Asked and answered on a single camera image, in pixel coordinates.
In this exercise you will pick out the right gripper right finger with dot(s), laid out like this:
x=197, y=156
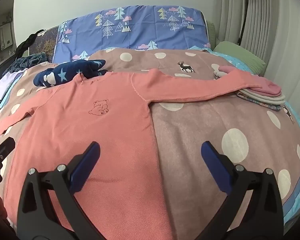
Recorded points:
x=263, y=218

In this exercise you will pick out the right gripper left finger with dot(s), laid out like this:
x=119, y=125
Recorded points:
x=37, y=218

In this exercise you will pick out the navy star fleece garment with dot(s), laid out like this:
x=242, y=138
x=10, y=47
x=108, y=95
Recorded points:
x=65, y=72

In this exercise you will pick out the blue tree print pillow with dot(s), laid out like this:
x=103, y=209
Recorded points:
x=138, y=27

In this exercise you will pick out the dark teal fleece garment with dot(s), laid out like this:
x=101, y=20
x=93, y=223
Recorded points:
x=26, y=62

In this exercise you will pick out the green pillow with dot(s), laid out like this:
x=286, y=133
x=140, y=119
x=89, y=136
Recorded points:
x=233, y=53

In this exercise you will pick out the stack of folded clothes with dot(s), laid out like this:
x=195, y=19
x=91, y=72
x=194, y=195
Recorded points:
x=273, y=103

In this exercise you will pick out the grey curtain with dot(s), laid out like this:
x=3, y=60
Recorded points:
x=272, y=33

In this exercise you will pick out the dark patterned pillow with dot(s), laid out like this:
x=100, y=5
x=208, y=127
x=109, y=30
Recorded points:
x=45, y=42

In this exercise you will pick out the coral pink bear shirt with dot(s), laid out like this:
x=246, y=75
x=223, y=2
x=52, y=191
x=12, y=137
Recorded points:
x=123, y=197

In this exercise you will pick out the brown polka dot blanket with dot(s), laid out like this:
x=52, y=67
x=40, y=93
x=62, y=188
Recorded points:
x=189, y=64

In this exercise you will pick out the white lilac cloth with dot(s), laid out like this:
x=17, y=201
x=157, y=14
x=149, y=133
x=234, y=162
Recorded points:
x=6, y=81

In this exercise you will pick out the pink folded garment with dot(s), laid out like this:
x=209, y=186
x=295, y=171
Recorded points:
x=267, y=87

